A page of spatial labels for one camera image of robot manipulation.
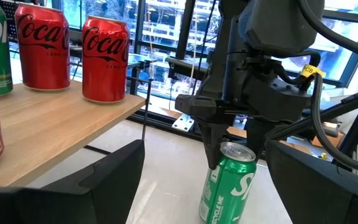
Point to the black window frame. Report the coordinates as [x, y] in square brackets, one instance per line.
[186, 25]

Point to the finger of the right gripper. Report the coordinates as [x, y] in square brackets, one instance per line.
[214, 140]
[256, 133]

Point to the black aluminium table frame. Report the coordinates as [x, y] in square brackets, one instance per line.
[154, 119]

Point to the red Coke Zero can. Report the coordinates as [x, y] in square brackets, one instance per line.
[104, 62]
[43, 49]

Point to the wooden shelf board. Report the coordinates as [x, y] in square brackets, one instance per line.
[57, 124]

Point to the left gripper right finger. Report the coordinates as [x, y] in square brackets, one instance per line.
[322, 202]

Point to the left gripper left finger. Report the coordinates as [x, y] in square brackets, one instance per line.
[73, 202]

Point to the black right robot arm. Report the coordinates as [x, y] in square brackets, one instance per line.
[278, 25]

